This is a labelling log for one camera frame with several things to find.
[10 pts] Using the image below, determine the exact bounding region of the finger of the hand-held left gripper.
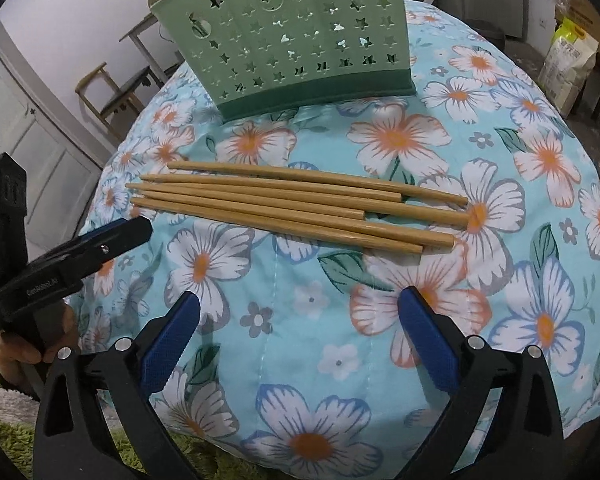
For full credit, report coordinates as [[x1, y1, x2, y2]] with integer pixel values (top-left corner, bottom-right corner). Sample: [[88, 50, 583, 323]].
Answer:
[[0, 216, 154, 312]]

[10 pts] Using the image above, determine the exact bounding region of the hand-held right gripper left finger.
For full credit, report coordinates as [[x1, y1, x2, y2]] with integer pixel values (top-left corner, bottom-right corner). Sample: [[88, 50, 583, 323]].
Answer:
[[32, 292, 202, 480]]

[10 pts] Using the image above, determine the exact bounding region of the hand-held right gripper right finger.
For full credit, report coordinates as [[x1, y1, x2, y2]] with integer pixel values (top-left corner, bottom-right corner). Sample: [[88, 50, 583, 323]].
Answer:
[[395, 286, 571, 480]]

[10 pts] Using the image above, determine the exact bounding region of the bunch of wooden chopsticks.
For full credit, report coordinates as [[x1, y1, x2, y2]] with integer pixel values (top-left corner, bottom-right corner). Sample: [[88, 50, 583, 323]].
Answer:
[[125, 161, 470, 255]]

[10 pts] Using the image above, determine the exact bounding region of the green plastic utensil holder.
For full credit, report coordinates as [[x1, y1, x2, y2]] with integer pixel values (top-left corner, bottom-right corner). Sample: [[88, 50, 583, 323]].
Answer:
[[152, 0, 417, 122]]

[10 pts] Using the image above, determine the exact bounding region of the person's left hand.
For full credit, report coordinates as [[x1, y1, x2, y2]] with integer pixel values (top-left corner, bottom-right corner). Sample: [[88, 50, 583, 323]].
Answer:
[[0, 305, 81, 394]]

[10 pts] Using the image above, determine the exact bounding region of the white panel door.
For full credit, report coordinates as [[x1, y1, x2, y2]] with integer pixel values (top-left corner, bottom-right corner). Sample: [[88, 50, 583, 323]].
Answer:
[[0, 16, 106, 241]]

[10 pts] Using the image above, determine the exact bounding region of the blue floral blanket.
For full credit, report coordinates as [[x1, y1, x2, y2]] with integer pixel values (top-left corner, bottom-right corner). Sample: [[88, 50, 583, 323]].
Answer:
[[67, 0, 600, 473]]

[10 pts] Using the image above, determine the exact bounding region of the wooden chair with dark seat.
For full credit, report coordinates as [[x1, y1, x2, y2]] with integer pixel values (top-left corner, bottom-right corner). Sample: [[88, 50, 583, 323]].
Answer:
[[75, 62, 154, 144]]

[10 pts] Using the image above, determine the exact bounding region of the green fluffy cloth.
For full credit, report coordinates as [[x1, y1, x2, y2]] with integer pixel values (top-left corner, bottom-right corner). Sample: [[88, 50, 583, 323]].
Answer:
[[0, 350, 261, 480]]

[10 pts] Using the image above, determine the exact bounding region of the yellow and white sack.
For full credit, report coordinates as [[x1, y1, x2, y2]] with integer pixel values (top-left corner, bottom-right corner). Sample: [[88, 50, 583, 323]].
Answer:
[[537, 17, 599, 107]]

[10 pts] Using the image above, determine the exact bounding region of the brown cardboard box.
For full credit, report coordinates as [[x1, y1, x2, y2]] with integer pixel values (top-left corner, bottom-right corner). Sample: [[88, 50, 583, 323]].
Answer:
[[555, 0, 600, 53]]

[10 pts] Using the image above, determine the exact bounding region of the grey metal-frame table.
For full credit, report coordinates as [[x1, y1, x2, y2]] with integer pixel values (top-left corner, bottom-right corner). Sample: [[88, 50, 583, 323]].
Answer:
[[119, 10, 186, 77]]

